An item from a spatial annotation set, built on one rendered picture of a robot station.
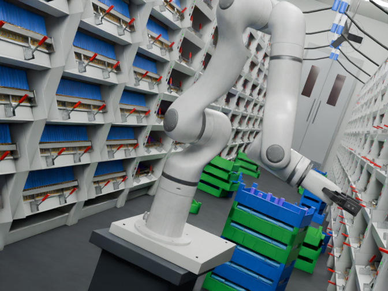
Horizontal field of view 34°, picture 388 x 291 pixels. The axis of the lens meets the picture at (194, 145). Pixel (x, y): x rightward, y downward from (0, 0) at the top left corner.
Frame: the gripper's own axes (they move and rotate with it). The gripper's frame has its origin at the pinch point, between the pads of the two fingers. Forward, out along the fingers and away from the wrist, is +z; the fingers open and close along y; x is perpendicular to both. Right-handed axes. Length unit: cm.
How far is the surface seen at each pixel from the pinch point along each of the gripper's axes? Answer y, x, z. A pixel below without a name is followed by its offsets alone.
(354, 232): -170, -24, 24
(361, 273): -83, -27, 25
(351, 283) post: -100, -35, 26
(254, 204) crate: -92, -28, -25
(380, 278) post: -30.2, -16.4, 21.3
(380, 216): -100, -5, 21
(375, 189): -170, 1, 21
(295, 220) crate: -88, -24, -8
